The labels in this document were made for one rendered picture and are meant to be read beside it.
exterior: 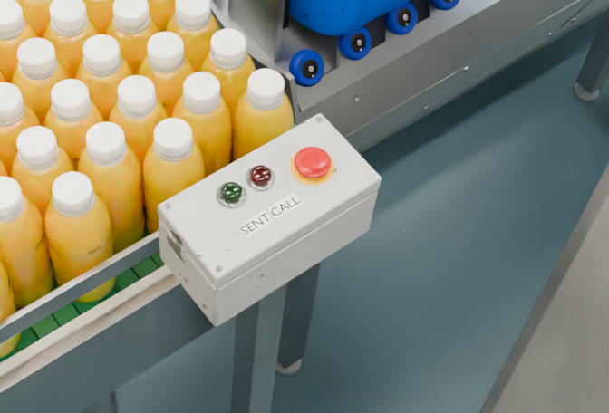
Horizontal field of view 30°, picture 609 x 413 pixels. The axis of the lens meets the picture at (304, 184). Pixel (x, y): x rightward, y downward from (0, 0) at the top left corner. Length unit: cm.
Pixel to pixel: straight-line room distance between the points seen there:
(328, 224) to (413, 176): 138
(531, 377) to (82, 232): 93
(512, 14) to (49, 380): 80
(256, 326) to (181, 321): 11
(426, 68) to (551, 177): 107
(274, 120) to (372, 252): 117
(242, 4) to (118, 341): 44
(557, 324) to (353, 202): 66
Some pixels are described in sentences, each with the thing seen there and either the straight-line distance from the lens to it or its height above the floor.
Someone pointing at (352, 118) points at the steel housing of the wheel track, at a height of 85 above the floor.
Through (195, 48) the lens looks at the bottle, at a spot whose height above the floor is 104.
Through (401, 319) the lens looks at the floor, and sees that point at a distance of 230.
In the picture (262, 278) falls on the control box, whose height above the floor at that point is 105.
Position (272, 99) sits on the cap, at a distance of 120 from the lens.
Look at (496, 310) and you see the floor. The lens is 235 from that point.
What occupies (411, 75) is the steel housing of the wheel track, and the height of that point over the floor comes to 87.
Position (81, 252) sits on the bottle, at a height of 101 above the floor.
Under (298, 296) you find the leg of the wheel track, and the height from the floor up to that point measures 32.
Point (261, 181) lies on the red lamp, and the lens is 110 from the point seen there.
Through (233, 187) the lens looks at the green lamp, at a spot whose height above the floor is 111.
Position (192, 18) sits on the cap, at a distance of 127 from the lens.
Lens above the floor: 201
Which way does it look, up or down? 56 degrees down
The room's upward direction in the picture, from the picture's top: 8 degrees clockwise
